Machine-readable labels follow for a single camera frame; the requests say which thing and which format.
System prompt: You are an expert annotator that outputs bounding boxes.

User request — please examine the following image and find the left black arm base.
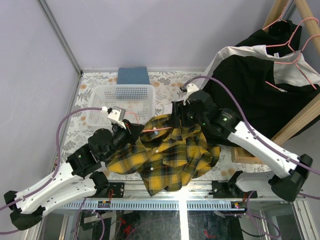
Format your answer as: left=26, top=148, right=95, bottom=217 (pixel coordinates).
left=101, top=182, right=125, bottom=200

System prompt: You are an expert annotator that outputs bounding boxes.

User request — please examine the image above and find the aluminium corner frame post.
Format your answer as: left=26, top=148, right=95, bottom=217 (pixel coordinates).
left=37, top=0, right=83, bottom=76

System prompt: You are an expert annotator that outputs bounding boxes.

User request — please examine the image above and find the folded blue cloth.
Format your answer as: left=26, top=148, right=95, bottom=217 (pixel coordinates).
left=117, top=67, right=150, bottom=85

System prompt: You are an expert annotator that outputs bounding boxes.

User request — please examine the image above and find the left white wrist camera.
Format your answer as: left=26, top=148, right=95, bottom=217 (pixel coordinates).
left=101, top=106, right=127, bottom=130

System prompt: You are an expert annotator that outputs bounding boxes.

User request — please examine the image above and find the grey slotted cable duct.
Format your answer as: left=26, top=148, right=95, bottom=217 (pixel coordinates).
left=58, top=199, right=245, bottom=212

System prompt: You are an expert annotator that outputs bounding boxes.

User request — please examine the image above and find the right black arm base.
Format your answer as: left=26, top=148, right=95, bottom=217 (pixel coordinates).
left=208, top=170, right=248, bottom=199

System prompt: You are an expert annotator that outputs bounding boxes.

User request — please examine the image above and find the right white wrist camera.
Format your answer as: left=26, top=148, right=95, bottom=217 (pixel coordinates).
left=180, top=83, right=200, bottom=106

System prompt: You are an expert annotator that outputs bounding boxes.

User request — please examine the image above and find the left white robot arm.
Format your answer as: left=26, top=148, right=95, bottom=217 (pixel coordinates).
left=4, top=119, right=144, bottom=231

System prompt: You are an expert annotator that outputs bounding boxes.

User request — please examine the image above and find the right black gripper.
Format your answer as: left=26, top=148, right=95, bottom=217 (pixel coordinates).
left=168, top=99, right=208, bottom=129

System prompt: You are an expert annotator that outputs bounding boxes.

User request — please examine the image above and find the pink wire hanger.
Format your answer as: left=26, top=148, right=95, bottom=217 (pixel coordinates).
left=124, top=111, right=172, bottom=133

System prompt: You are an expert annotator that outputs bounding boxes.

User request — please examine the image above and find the pink hanger front black shirt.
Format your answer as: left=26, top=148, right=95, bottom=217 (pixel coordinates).
left=265, top=81, right=288, bottom=93

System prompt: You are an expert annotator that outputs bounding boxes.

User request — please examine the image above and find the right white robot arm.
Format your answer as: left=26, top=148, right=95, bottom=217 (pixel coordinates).
left=170, top=90, right=313, bottom=202

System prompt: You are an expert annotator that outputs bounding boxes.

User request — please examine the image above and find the yellow plaid shirt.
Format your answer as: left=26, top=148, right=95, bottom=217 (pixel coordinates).
left=106, top=114, right=221, bottom=196

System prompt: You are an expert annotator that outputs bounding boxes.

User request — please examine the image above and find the white plastic basket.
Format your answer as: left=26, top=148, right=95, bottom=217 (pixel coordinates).
left=88, top=84, right=156, bottom=124

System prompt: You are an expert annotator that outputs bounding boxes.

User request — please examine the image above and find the white shirt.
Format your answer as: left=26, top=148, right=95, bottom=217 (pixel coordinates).
left=203, top=45, right=320, bottom=87

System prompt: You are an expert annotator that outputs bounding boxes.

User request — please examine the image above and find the wooden clothes rack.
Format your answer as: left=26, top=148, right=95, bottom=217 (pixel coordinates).
left=229, top=0, right=320, bottom=166

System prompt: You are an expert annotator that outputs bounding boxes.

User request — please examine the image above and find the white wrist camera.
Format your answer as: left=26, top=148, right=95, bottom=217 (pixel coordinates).
left=180, top=83, right=200, bottom=106
left=101, top=106, right=127, bottom=130

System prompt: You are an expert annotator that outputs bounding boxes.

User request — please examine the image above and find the aluminium mounting rail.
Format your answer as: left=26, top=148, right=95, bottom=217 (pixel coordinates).
left=37, top=179, right=306, bottom=200

